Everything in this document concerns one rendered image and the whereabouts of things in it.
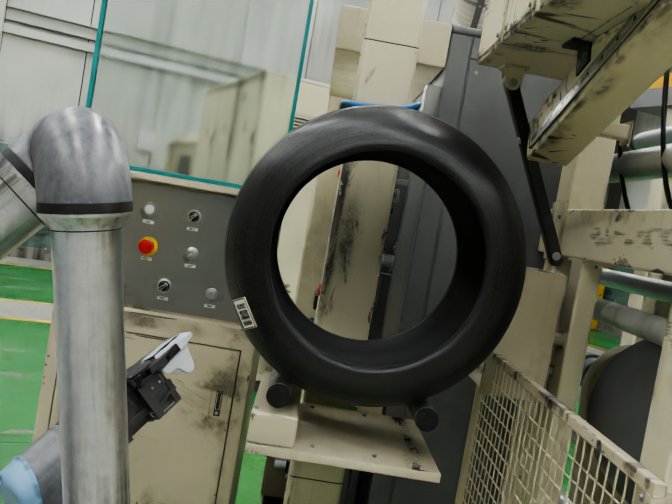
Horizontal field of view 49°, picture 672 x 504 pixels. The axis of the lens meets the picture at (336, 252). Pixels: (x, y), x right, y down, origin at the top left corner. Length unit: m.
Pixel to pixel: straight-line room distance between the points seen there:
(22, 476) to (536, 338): 1.11
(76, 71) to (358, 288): 8.87
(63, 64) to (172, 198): 8.38
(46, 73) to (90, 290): 9.45
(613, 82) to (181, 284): 1.23
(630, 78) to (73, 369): 1.00
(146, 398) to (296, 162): 0.48
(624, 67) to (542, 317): 0.63
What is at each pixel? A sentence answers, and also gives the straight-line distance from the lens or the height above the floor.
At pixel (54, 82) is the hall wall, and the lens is 10.37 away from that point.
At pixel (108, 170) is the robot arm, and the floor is 1.25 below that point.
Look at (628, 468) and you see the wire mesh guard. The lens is 1.07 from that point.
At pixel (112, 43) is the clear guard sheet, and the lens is 2.13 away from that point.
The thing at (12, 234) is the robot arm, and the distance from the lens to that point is 1.09.
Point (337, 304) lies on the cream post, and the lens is 1.74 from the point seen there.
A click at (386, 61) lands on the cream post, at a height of 1.61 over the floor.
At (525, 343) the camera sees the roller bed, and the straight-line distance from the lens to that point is 1.75.
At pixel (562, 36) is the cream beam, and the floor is 1.64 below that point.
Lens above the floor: 1.25
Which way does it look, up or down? 3 degrees down
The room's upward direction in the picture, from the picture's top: 10 degrees clockwise
